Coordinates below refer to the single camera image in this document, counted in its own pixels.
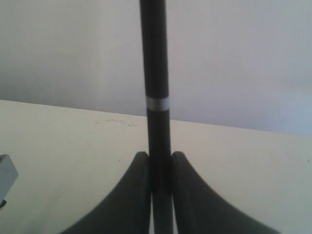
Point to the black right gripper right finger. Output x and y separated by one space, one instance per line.
200 210

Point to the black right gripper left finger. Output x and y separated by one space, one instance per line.
126 209

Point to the black paintbrush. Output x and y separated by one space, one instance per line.
154 45

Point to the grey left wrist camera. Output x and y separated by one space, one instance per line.
8 176

